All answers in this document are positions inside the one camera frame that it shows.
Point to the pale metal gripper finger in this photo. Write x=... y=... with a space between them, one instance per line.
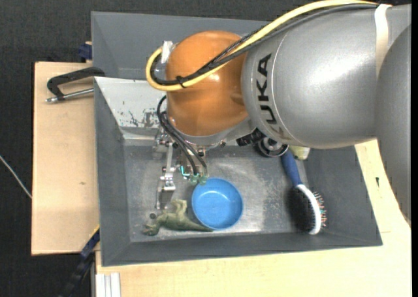
x=160 y=194
x=169 y=191

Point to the green toy dinosaur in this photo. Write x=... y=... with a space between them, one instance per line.
x=178 y=220

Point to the blue bowl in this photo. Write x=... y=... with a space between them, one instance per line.
x=217 y=202

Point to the grey metal bin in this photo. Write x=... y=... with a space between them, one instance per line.
x=261 y=191

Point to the brown cardboard board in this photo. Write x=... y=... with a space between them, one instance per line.
x=62 y=158

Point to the pale yellow round thing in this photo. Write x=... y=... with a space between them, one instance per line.
x=300 y=152

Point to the blue and white hairbrush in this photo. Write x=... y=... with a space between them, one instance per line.
x=305 y=207

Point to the black cylinder on white bracket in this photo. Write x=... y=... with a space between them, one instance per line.
x=249 y=139

